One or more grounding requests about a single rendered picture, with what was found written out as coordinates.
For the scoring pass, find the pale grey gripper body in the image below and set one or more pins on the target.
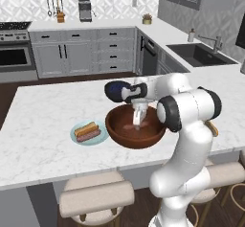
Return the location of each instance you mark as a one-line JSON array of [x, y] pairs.
[[139, 111]]

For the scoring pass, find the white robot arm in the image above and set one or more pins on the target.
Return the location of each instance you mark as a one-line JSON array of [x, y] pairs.
[[188, 147]]

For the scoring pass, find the brown wooden bowl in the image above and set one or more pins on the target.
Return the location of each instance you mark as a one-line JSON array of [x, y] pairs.
[[127, 135]]

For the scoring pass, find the pink brown sausage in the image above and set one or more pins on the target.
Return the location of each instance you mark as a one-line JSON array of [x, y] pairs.
[[89, 136]]

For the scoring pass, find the tan hot dog bun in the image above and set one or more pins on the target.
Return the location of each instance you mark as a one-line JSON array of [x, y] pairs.
[[85, 128]]

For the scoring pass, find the light blue plate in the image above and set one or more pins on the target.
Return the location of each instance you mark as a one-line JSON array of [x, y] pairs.
[[79, 143]]

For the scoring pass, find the tan round plate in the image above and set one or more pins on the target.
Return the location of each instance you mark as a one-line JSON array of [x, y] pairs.
[[213, 128]]

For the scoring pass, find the dark dishwasher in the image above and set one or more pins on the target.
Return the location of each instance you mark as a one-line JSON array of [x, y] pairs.
[[148, 56]]

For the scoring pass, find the dark sink basin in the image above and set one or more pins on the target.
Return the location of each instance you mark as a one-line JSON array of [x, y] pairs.
[[199, 55]]

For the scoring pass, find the grey base cupboard run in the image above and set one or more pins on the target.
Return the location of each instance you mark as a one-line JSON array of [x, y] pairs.
[[83, 52]]

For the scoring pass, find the grey soap dispenser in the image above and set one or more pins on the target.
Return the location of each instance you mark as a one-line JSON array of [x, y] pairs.
[[191, 36]]

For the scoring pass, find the small potted plant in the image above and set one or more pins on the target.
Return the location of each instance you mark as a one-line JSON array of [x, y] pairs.
[[147, 19]]

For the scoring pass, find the beige cushioned stool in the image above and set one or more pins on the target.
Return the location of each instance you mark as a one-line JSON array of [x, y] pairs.
[[95, 199], [226, 173]]

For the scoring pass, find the steel tap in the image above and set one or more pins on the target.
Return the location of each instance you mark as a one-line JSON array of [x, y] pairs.
[[214, 42]]

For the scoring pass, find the wooden knife block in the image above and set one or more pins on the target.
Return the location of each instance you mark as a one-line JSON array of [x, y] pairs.
[[60, 17]]

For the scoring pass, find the steel oven range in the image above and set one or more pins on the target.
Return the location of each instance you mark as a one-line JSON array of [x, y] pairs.
[[14, 55]]

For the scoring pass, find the rail with hanging tools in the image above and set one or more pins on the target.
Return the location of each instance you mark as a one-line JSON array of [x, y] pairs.
[[51, 5]]

